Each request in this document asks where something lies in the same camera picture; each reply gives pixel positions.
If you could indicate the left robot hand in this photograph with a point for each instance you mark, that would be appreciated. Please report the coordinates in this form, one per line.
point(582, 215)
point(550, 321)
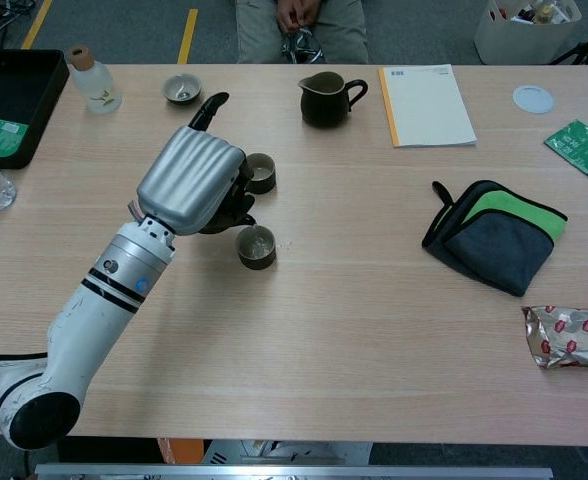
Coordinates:
point(189, 180)

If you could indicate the white robot base unit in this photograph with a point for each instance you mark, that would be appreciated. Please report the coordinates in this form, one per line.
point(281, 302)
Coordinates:
point(294, 452)

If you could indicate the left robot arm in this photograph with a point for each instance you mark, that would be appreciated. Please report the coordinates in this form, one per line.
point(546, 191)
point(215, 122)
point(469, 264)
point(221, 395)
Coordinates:
point(94, 325)

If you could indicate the grey tea cup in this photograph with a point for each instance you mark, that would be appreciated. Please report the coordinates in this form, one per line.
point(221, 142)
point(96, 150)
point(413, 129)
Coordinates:
point(264, 182)
point(256, 260)

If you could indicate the flared grey tea bowl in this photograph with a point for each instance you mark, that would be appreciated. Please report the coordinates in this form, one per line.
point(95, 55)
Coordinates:
point(181, 100)

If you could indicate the glass bottle with cork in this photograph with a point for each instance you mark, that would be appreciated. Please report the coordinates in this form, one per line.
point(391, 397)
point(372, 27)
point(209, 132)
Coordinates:
point(99, 85)

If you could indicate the dark ceramic pitcher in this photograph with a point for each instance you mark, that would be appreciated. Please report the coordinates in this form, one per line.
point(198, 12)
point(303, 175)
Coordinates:
point(324, 110)

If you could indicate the seated person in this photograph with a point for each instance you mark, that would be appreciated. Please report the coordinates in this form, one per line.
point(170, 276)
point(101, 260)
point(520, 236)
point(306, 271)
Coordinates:
point(259, 35)

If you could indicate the green tea packet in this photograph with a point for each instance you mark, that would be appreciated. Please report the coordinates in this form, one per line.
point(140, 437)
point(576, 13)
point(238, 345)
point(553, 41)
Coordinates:
point(581, 147)
point(4, 140)

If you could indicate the black plastic tray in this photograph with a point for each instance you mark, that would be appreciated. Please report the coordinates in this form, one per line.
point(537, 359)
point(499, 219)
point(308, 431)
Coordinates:
point(24, 80)

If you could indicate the white booklet yellow spine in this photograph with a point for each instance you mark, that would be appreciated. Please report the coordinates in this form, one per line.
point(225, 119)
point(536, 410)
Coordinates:
point(429, 107)

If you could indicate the orange panel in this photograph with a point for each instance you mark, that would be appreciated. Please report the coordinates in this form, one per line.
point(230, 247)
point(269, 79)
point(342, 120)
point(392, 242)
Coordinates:
point(179, 450)

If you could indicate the blue green folded cloth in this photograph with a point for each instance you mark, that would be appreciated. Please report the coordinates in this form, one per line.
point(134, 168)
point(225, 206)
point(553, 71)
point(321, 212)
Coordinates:
point(494, 250)

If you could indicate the white round table cap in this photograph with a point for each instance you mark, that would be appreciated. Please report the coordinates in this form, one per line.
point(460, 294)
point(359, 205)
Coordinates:
point(533, 99)

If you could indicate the white storage bin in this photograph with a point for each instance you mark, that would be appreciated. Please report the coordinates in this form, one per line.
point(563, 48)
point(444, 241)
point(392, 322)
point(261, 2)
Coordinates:
point(519, 40)

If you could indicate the silver foil snack bag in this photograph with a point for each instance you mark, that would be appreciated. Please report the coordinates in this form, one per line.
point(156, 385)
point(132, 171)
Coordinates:
point(569, 340)

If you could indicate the black tripod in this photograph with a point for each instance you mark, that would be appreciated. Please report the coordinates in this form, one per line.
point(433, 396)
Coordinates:
point(581, 50)

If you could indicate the chrome metal frame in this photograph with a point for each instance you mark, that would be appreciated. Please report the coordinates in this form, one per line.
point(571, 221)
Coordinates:
point(301, 47)

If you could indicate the aluminium profile rail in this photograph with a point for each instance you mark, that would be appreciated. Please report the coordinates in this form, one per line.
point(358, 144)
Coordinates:
point(294, 472)

